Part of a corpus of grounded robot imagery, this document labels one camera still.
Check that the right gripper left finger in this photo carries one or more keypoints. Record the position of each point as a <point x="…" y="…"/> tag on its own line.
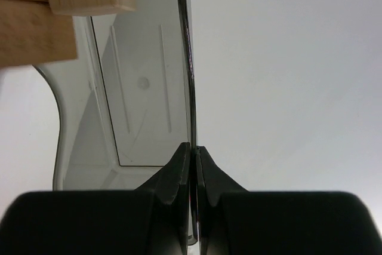
<point x="152" y="219"/>

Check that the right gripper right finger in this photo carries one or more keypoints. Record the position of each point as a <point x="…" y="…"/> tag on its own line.
<point x="233" y="220"/>

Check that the smoky transparent plastic bin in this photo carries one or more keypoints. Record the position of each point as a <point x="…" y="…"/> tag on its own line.
<point x="127" y="102"/>

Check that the long light wood block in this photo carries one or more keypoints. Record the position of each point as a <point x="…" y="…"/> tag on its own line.
<point x="32" y="34"/>

